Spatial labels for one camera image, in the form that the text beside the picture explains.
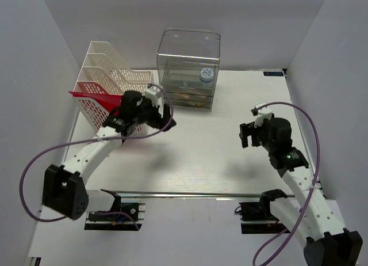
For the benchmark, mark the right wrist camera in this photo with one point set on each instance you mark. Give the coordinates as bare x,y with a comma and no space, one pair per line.
261,112

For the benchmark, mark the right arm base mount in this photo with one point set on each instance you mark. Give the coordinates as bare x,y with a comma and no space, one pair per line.
256,217

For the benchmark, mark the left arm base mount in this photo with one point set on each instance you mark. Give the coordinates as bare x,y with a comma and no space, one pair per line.
127,216

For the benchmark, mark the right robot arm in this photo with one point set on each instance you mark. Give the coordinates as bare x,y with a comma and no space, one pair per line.
322,235

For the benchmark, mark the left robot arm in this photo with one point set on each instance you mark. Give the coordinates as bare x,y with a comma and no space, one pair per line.
64,189

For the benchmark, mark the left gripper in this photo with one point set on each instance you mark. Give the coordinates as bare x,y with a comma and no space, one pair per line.
158,122

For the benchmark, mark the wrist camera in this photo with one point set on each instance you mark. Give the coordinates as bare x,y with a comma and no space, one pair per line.
153,93
261,112

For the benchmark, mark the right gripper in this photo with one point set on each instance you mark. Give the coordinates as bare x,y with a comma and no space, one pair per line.
249,129

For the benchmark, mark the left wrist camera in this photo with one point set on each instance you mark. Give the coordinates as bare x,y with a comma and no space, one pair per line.
153,93

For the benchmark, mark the dark label sticker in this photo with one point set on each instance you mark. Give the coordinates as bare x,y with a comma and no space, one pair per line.
273,73

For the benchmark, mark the blue cleaning gel jar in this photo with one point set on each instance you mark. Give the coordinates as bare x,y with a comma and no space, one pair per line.
206,77

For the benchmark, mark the white plastic file rack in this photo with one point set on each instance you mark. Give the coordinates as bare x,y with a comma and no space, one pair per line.
102,64

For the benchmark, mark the clear acrylic drawer organizer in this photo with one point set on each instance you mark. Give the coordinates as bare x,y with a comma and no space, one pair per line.
181,55

